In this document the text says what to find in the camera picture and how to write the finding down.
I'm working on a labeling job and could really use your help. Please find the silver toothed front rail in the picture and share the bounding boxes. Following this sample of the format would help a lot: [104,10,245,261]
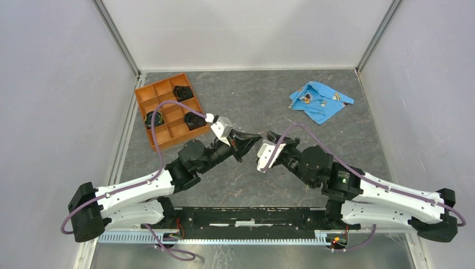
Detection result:
[97,231,333,247]

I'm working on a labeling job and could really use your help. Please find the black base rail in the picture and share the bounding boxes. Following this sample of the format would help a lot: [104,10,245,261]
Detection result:
[150,207,361,239]

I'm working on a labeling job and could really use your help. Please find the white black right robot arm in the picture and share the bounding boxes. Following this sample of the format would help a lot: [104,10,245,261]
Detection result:
[258,131,458,243]

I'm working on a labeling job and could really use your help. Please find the black green coiled item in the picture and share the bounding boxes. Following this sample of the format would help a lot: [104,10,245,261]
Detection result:
[144,111,164,129]

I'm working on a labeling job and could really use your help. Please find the orange compartment tray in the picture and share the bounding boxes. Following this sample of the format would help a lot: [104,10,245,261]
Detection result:
[135,73,211,151]

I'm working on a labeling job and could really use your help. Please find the blue patterned cloth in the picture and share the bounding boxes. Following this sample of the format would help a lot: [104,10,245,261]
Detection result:
[289,81,355,125]

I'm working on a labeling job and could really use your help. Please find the black coiled item top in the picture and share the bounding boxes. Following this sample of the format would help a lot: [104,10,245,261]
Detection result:
[173,85,194,102]

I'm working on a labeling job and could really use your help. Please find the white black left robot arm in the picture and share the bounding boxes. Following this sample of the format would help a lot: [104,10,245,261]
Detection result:
[66,130,262,243]

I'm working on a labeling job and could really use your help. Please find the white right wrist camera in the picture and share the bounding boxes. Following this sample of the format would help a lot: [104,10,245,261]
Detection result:
[257,140,286,173]

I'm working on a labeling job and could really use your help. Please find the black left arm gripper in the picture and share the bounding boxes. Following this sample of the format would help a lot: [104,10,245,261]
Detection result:
[198,128,261,174]

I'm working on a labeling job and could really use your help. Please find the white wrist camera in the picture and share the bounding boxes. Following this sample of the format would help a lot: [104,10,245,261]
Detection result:
[205,113,233,146]
[257,140,286,173]

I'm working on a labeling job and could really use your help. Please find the black coiled item right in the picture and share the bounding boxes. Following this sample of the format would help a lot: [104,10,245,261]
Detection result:
[184,112,207,131]

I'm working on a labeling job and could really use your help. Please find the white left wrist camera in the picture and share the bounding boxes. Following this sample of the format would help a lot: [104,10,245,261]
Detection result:
[205,113,233,146]

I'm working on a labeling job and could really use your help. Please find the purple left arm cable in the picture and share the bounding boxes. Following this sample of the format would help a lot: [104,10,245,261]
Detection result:
[60,100,208,235]

